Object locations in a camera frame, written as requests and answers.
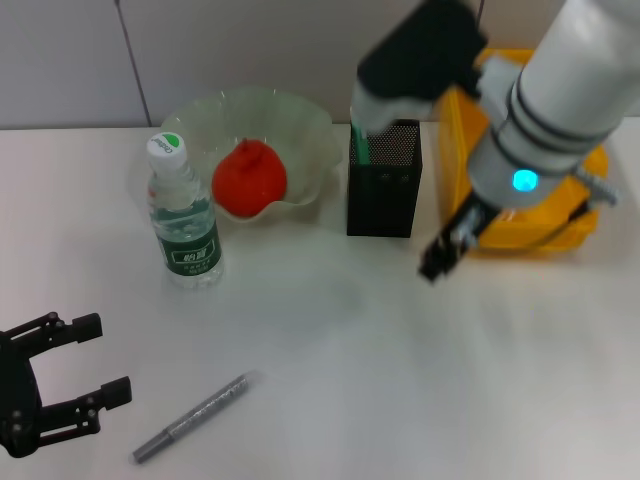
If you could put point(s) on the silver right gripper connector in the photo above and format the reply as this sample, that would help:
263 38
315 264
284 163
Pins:
597 185

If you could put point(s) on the mint green pen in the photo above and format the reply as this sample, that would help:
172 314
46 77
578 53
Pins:
361 147

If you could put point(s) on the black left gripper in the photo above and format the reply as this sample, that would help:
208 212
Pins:
17 400

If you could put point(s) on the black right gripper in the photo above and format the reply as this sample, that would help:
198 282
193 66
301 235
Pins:
470 225

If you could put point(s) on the translucent green fruit bowl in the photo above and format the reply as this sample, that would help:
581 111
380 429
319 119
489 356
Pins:
295 135

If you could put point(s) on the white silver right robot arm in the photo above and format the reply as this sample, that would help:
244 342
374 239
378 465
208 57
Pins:
565 90

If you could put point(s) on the black mesh pen holder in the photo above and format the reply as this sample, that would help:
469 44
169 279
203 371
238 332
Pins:
382 200

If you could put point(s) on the grey glitter marker pen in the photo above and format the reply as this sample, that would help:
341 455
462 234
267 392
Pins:
200 415

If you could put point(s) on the yellow plastic bin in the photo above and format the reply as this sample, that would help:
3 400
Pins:
530 235

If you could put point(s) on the dark right wrist camera box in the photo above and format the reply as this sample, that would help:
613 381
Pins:
415 55

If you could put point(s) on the clear green-label water bottle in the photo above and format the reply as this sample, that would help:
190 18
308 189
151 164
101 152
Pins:
187 240

